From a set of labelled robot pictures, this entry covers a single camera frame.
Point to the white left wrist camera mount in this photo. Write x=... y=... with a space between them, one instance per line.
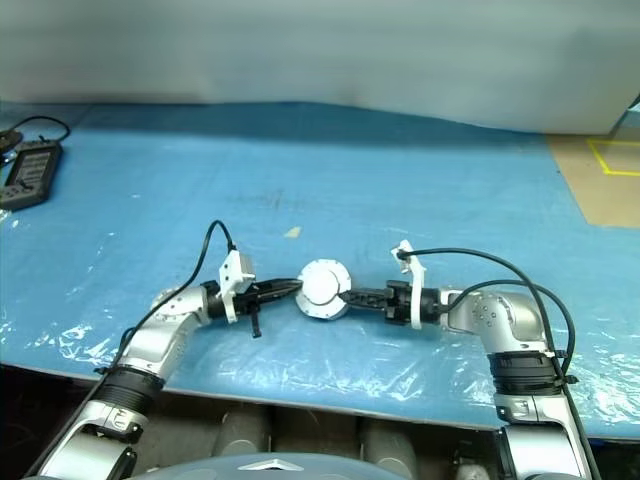
x=235 y=270

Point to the grey robot torso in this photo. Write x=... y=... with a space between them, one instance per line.
x=200 y=472

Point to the blue plastic table sheet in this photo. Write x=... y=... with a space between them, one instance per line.
x=350 y=360

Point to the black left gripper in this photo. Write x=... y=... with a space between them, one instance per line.
x=247 y=300

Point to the grey rounded cylinder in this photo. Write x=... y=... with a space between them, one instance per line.
x=387 y=442
x=242 y=432

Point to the black handheld device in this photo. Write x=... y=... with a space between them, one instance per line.
x=30 y=172

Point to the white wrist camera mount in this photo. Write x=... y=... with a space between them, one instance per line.
x=417 y=300
x=235 y=270

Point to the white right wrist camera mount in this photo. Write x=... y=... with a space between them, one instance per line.
x=417 y=300

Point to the brown board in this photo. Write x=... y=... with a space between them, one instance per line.
x=610 y=205

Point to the copper wound motor stator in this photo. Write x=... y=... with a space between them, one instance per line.
x=320 y=287

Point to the small beige tape scrap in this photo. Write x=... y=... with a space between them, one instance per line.
x=293 y=232

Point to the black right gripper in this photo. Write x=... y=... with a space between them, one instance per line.
x=398 y=305

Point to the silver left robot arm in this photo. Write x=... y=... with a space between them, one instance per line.
x=165 y=330

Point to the white rounded part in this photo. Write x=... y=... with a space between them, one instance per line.
x=472 y=472

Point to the white backdrop panel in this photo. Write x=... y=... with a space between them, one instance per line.
x=300 y=45

